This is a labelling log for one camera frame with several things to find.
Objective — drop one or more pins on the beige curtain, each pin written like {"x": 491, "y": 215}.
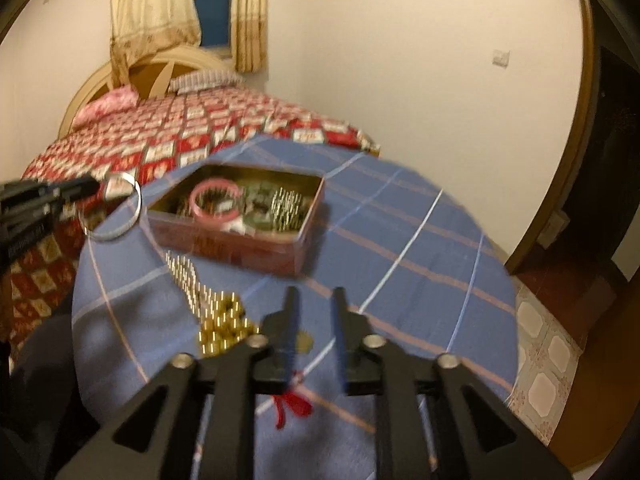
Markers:
{"x": 140, "y": 28}
{"x": 248, "y": 35}

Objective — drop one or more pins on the red tassel charm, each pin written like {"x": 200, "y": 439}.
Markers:
{"x": 291, "y": 401}

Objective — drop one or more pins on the left beige curtain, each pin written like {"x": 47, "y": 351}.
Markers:
{"x": 140, "y": 28}

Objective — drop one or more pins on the pink metal tin box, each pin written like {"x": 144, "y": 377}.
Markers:
{"x": 272, "y": 233}

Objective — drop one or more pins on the pink bangle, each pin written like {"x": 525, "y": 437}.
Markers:
{"x": 215, "y": 201}

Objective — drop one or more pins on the pink floral pillow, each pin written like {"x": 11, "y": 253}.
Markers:
{"x": 115, "y": 101}

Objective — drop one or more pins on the white wall switch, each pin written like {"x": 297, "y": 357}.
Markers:
{"x": 501, "y": 58}

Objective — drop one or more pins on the red patterned bedspread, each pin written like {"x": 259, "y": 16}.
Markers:
{"x": 147, "y": 141}

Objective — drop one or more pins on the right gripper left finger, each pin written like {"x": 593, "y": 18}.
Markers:
{"x": 273, "y": 371}

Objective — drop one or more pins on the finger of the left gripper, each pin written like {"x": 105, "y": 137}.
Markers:
{"x": 73, "y": 190}

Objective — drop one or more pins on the checked grey pillow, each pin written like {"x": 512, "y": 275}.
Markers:
{"x": 200, "y": 80}

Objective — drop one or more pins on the cream wooden headboard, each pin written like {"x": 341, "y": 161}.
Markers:
{"x": 151, "y": 76}

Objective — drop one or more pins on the right beige curtain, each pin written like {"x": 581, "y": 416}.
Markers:
{"x": 248, "y": 35}

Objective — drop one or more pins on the blue plaid tablecloth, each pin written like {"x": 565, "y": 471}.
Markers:
{"x": 408, "y": 256}

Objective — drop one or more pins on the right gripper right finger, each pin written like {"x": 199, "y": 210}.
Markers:
{"x": 360, "y": 375}

